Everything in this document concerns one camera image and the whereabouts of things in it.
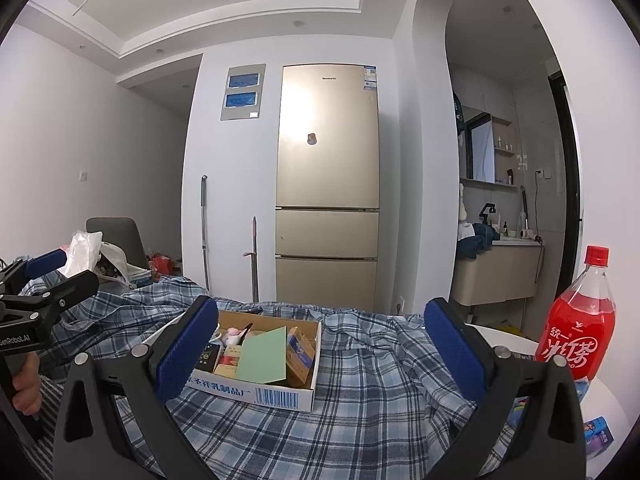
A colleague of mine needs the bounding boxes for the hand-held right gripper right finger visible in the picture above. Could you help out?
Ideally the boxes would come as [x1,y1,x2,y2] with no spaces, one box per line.
[424,297,587,480]

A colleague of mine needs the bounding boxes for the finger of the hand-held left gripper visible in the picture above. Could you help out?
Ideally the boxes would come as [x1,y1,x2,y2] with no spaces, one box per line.
[0,250,68,293]
[0,270,100,323]

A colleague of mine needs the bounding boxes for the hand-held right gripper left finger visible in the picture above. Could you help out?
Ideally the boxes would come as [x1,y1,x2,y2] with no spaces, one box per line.
[52,295,219,480]

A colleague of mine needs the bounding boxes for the black tissue packet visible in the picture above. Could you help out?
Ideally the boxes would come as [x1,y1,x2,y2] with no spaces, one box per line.
[192,342,223,373]

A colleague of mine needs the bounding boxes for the red cigarette box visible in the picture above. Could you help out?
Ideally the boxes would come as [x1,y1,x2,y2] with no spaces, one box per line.
[214,345,246,377]

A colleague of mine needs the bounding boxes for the white plush with hair tie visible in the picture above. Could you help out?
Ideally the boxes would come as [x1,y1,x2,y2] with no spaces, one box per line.
[222,322,253,347]

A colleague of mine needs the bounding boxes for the green card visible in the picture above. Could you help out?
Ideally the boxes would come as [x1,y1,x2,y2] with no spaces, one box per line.
[236,326,288,386]

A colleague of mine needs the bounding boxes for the shallow cardboard box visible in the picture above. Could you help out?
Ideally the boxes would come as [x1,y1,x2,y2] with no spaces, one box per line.
[185,310,322,412]

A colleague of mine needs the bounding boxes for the person's left hand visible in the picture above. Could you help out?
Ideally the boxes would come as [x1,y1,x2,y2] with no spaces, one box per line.
[10,351,44,417]

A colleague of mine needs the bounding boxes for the clear plastic bag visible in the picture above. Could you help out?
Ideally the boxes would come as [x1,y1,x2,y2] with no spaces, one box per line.
[57,231,104,278]

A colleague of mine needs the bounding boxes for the white tote bag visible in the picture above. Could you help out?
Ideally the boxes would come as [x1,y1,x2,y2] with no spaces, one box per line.
[97,241,151,288]

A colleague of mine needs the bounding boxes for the stack of books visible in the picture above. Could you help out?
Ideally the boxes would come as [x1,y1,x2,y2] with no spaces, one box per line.
[125,265,153,288]

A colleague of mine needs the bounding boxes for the grey chair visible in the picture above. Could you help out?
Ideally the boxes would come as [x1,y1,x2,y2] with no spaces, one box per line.
[86,217,150,271]

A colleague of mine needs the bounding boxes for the beige vanity cabinet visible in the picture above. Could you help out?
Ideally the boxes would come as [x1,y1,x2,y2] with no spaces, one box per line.
[450,240,546,306]

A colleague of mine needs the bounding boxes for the dark blue clothes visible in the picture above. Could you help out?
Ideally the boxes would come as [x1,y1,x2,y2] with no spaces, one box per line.
[457,222,501,261]

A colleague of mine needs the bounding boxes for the thin grey pole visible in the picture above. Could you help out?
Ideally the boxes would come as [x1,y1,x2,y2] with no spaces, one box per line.
[242,216,261,303]

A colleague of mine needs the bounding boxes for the blue plaid cloth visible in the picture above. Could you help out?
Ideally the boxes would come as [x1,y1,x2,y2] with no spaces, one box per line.
[15,275,536,480]

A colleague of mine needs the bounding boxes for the red drink bottle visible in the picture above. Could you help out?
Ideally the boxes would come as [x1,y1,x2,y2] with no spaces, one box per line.
[535,246,617,381]

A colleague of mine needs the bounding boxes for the blue patterned small box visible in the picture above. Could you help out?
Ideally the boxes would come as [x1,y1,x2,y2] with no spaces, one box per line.
[580,417,615,456]

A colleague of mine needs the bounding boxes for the bathroom mirror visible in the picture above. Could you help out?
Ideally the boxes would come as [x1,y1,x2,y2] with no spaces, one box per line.
[461,105,496,181]

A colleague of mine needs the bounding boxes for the gold refrigerator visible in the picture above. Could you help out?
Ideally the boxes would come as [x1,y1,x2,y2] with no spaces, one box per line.
[274,63,381,311]

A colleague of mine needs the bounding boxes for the silver mop handle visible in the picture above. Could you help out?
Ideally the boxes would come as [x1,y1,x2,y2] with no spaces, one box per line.
[200,175,211,291]

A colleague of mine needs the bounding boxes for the bathroom wall shelf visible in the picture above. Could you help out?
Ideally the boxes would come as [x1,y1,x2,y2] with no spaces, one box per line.
[492,115,516,157]

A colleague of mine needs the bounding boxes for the black door frame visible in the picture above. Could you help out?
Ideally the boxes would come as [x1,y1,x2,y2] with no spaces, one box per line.
[547,72,586,221]

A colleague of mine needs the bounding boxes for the grey wall panel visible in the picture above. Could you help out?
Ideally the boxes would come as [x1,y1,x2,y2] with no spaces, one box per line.
[220,63,267,122]

